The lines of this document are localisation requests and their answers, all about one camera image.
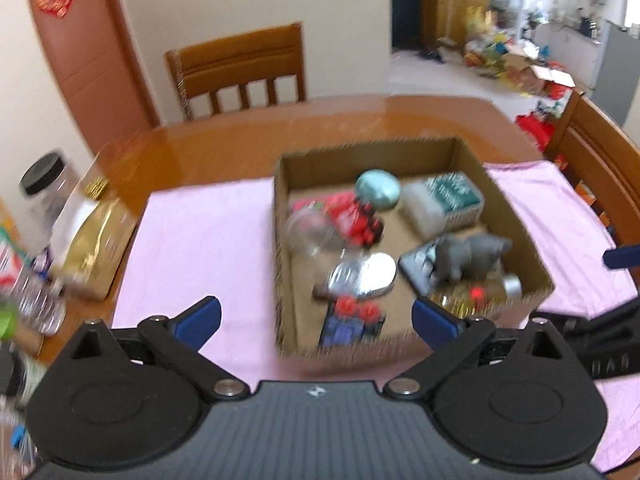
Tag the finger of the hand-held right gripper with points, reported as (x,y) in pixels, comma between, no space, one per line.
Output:
(600,322)
(622,257)

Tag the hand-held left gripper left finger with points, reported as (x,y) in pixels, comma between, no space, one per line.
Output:
(200,317)

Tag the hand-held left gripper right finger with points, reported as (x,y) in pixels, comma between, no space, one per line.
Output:
(436,326)

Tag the brown cardboard box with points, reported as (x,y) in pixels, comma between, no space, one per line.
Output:
(400,320)

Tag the gold capsule bottle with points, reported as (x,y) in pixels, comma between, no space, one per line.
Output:
(480,292)

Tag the grey plush toy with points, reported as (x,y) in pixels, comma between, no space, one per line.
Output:
(465,255)

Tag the blue toy train car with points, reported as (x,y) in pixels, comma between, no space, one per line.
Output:
(350,327)

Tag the silver toy blister pack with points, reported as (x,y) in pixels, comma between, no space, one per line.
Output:
(365,272)

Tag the red toy train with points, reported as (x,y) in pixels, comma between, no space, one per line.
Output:
(357,220)

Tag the teal round case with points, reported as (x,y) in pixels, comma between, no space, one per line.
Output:
(378,189)

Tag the pink table cloth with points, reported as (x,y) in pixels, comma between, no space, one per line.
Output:
(200,250)

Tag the wooden chair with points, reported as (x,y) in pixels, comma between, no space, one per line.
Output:
(240,60)
(600,150)

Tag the gold foil bag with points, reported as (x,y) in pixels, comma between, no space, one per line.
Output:
(97,245)

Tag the white wet wipes pack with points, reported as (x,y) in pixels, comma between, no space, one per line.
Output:
(440,200)

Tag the red flat packet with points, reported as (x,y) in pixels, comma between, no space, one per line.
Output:
(307,206)

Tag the clear water bottle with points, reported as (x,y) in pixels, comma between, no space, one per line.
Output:
(35,295)

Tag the grey refrigerator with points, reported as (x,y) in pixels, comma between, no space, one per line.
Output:
(617,65)

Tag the open cardboard box on floor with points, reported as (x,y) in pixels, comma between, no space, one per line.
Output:
(545,77)

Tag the black lid plastic jar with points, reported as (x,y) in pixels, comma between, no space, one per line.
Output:
(47,190)

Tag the wooden chair back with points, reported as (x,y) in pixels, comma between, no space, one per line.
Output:
(240,60)

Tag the wooden door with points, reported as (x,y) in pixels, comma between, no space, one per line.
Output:
(90,60)

